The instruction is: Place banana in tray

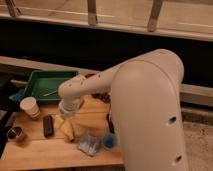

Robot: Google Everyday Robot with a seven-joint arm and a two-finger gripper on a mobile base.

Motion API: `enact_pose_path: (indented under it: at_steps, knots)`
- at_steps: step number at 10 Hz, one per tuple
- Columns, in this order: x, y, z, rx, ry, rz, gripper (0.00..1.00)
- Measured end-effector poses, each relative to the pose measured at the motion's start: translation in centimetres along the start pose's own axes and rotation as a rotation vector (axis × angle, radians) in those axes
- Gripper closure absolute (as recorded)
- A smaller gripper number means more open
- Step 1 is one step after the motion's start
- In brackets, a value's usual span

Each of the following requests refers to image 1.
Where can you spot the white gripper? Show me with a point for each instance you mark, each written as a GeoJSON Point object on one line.
{"type": "Point", "coordinates": [68, 108]}

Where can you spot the yellow banana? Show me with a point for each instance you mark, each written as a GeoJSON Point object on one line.
{"type": "Point", "coordinates": [64, 125]}

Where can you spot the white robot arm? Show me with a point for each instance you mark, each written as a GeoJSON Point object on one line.
{"type": "Point", "coordinates": [145, 104]}

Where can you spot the green plastic tray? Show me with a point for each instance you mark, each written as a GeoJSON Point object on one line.
{"type": "Point", "coordinates": [42, 82]}

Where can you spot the black rectangular remote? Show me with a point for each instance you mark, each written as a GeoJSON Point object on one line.
{"type": "Point", "coordinates": [48, 128]}

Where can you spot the wooden table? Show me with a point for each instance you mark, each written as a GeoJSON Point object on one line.
{"type": "Point", "coordinates": [37, 152]}

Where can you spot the white paper cup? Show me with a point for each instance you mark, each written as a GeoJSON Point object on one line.
{"type": "Point", "coordinates": [30, 107]}

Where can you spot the bunch of dark grapes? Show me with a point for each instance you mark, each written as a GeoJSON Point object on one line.
{"type": "Point", "coordinates": [105, 97]}

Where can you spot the blue grey cloth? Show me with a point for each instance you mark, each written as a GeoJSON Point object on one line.
{"type": "Point", "coordinates": [89, 144]}

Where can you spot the blue object at table edge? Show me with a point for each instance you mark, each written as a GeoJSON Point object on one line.
{"type": "Point", "coordinates": [17, 97]}

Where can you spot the small metal can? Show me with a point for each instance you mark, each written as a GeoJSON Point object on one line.
{"type": "Point", "coordinates": [15, 134]}

